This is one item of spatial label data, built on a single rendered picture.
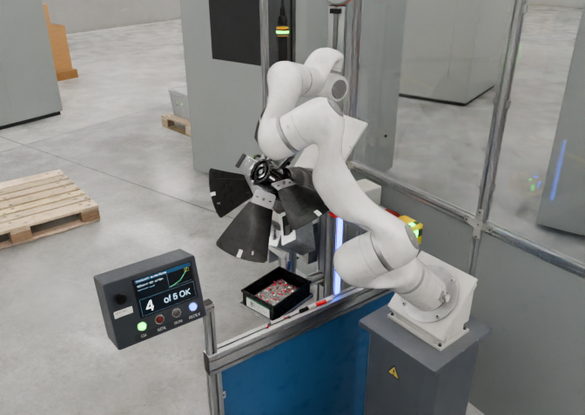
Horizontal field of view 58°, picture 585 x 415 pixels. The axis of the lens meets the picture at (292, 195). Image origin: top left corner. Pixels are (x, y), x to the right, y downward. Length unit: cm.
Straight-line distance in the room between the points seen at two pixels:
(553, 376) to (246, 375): 124
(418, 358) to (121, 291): 88
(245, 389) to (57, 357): 156
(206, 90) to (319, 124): 367
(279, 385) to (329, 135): 110
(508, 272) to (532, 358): 37
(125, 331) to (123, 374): 157
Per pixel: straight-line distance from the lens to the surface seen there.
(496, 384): 269
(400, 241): 136
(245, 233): 212
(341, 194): 133
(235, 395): 198
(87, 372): 315
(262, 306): 198
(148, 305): 151
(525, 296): 237
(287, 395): 215
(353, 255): 140
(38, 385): 317
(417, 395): 179
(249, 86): 457
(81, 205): 463
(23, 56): 753
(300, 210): 196
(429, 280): 160
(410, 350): 172
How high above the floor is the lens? 204
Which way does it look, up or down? 25 degrees down
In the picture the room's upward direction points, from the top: straight up
